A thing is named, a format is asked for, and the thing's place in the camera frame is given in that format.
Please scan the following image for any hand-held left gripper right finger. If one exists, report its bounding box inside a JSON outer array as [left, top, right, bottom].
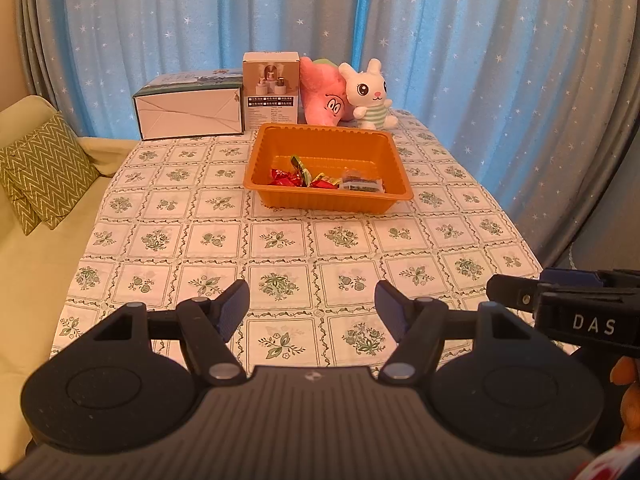
[[375, 280, 538, 391]]

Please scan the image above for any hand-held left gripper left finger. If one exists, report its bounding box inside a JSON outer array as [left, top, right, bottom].
[[92, 279, 251, 386]]

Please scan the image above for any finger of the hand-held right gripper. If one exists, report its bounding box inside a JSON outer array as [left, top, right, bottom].
[[542, 267, 640, 290], [486, 274, 556, 316]]

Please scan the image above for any clear dark printed snack packet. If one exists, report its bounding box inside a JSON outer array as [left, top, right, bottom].
[[339, 169, 386, 194]]

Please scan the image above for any orange plastic tray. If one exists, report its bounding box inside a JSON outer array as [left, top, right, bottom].
[[243, 122, 414, 212]]

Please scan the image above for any red snack packet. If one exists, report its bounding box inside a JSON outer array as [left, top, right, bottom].
[[270, 167, 302, 189], [309, 172, 342, 191]]

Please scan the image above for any green and white snack packet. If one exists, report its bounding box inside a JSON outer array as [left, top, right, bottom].
[[291, 155, 315, 187]]

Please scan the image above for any person's right hand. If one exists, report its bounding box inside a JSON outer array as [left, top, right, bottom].
[[610, 355, 640, 441]]

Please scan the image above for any floral checked tablecloth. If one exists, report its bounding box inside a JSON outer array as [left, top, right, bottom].
[[50, 107, 543, 376]]

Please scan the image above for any pale yellow sofa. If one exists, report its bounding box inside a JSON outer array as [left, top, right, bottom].
[[0, 95, 138, 461]]

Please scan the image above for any large white cardboard box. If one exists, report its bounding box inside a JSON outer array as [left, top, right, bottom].
[[132, 69, 246, 141]]

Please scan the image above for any grey starry curtain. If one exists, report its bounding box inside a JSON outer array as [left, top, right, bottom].
[[15, 0, 61, 111], [360, 0, 631, 271]]

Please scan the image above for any small beige product box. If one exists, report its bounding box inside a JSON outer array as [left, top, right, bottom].
[[242, 51, 301, 126]]

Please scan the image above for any white bunny plush toy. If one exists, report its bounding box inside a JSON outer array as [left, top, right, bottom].
[[338, 58, 399, 131]]

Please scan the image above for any green zigzag cushion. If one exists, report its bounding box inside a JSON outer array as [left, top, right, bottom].
[[0, 152, 41, 236], [4, 112, 101, 231]]

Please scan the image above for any pink plush toy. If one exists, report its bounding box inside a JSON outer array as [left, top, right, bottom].
[[299, 56, 351, 127]]

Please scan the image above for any blue starry curtain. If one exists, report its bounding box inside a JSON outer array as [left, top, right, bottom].
[[50, 0, 381, 141]]

